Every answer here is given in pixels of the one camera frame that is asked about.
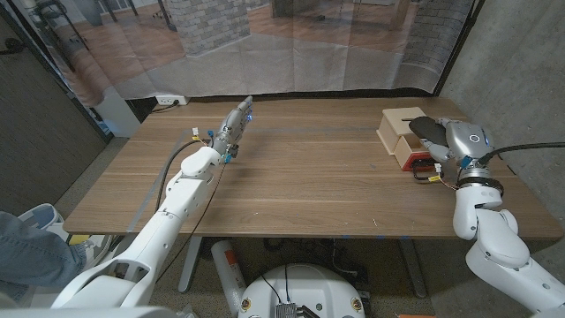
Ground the black glasses case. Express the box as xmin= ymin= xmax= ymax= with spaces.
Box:
xmin=408 ymin=116 xmax=449 ymax=147

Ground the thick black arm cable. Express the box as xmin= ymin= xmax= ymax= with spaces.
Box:
xmin=154 ymin=139 xmax=213 ymax=211
xmin=476 ymin=140 xmax=565 ymax=167

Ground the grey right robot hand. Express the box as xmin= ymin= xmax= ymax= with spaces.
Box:
xmin=418 ymin=117 xmax=494 ymax=178

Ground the light wooden drawer box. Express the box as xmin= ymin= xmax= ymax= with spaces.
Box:
xmin=376 ymin=106 xmax=427 ymax=155

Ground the black backdrop frame pole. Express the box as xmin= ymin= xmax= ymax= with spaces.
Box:
xmin=433 ymin=0 xmax=486 ymax=97

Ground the grey electronics module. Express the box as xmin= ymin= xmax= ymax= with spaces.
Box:
xmin=275 ymin=302 xmax=321 ymax=318

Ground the black door handle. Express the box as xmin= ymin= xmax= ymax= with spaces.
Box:
xmin=0 ymin=37 xmax=26 ymax=56

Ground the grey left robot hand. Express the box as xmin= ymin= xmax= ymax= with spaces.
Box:
xmin=211 ymin=95 xmax=254 ymax=163

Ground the white roll with orange label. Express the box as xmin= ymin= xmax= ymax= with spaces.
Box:
xmin=210 ymin=239 xmax=247 ymax=317

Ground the white and blue sneaker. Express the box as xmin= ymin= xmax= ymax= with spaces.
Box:
xmin=19 ymin=202 xmax=66 ymax=231

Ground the printed room backdrop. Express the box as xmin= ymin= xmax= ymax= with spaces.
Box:
xmin=8 ymin=0 xmax=480 ymax=109

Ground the white robot torso edge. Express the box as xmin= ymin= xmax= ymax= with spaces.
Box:
xmin=0 ymin=306 xmax=198 ymax=318

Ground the white table leg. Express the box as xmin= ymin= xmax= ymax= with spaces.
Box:
xmin=399 ymin=238 xmax=428 ymax=299
xmin=177 ymin=236 xmax=203 ymax=294

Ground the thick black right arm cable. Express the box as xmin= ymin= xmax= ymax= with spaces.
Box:
xmin=476 ymin=140 xmax=565 ymax=167

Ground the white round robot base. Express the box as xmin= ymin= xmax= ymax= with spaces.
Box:
xmin=237 ymin=263 xmax=366 ymax=318

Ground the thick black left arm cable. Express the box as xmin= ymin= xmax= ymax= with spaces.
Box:
xmin=154 ymin=139 xmax=213 ymax=211

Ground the white power strip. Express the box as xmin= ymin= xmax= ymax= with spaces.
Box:
xmin=154 ymin=94 xmax=191 ymax=106

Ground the red-fronted drawer with black handle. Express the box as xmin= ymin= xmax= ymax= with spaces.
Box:
xmin=393 ymin=133 xmax=445 ymax=182

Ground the person in blue jeans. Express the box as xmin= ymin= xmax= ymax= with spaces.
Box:
xmin=0 ymin=210 xmax=87 ymax=306

